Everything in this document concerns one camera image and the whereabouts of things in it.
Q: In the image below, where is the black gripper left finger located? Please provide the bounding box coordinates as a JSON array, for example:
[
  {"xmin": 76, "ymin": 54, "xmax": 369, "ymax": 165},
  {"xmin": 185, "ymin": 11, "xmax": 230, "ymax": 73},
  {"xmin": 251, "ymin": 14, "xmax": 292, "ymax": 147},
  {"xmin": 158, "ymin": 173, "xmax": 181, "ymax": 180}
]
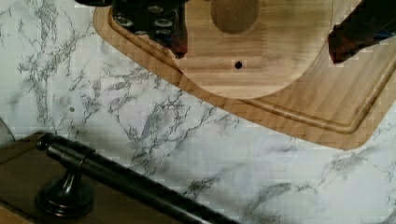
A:
[{"xmin": 112, "ymin": 0, "xmax": 189, "ymax": 59}]

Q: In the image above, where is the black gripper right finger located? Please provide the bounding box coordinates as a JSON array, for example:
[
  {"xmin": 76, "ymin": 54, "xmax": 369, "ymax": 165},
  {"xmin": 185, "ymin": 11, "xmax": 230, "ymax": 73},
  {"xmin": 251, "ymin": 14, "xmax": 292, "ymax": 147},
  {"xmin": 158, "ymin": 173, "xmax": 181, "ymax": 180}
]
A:
[{"xmin": 328, "ymin": 0, "xmax": 396, "ymax": 63}]

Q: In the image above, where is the round wooden lid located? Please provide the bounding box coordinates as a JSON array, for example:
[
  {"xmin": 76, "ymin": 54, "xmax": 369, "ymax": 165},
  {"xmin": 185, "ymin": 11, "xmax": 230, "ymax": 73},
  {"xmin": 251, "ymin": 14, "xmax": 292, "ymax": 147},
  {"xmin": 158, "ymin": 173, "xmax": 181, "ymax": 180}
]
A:
[{"xmin": 176, "ymin": 0, "xmax": 333, "ymax": 99}]

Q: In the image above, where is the bamboo cutting board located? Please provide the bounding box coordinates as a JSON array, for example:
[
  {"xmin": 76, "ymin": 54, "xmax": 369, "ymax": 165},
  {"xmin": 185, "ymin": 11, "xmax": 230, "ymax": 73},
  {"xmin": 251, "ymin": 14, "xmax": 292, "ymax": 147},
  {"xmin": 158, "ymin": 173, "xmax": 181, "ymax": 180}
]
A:
[{"xmin": 93, "ymin": 0, "xmax": 395, "ymax": 149}]

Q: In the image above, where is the black drawer handle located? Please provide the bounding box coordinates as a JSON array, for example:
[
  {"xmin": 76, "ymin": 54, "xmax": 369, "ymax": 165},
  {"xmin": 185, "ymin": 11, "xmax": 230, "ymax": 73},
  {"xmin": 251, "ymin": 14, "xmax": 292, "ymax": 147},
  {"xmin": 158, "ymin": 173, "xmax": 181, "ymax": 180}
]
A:
[{"xmin": 35, "ymin": 133, "xmax": 239, "ymax": 224}]

